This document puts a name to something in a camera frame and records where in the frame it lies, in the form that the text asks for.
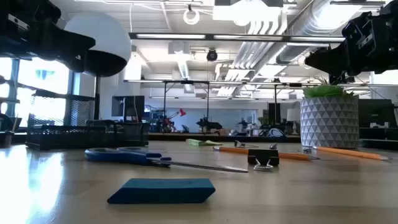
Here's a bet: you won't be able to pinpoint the white blue round object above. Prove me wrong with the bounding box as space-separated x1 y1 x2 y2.
266 128 285 138

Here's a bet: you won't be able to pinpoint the blue-handled scissors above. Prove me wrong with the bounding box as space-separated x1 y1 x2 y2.
84 146 249 174

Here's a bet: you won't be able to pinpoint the background black frame rig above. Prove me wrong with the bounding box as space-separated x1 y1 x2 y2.
123 79 212 134

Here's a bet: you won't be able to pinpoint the white coiled cable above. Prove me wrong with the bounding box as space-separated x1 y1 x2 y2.
182 4 201 26

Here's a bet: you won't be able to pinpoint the succulent in white geometric pot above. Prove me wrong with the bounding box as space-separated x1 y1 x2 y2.
300 77 361 149

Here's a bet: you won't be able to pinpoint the white globe table lamp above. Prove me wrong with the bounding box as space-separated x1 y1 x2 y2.
63 11 132 122

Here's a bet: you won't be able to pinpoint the blue eraser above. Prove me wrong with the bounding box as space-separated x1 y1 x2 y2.
106 177 216 205

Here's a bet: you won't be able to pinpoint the orange pencil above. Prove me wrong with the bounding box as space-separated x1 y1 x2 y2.
312 146 391 162
213 145 320 162

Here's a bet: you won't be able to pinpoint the green sticky note pad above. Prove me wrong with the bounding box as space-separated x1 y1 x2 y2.
185 138 223 147

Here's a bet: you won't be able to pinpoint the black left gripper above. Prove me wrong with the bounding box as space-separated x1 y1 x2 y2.
0 0 96 73

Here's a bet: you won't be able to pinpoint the white background table lamp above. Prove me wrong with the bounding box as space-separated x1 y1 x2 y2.
285 108 301 135

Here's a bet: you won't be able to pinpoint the black mesh desk organizer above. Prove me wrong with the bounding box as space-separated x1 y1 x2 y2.
24 89 150 151

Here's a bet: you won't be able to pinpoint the dark background cabinet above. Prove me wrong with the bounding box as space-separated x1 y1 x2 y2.
358 98 396 129

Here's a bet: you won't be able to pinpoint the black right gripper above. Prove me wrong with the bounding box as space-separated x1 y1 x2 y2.
304 0 398 85

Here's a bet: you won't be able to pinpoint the silver ceiling air duct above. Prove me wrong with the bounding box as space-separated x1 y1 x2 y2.
275 0 374 65

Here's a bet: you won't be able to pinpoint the black overhead light bar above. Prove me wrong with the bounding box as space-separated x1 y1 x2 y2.
128 32 346 44

